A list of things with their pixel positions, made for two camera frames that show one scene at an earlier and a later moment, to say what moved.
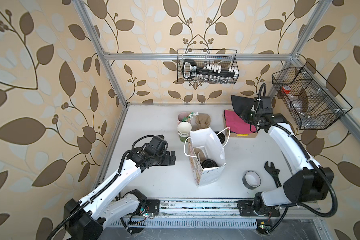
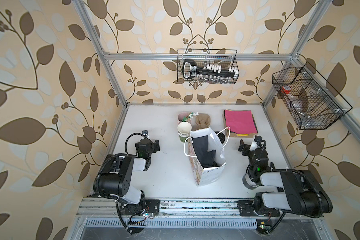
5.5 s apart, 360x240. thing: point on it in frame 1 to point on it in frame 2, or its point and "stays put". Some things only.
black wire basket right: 314,104 stays put
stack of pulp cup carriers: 202,120 stays put
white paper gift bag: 207,154 stays put
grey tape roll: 251,179 stays put
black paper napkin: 240,103 to 206,158
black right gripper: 243,115 to 246,148
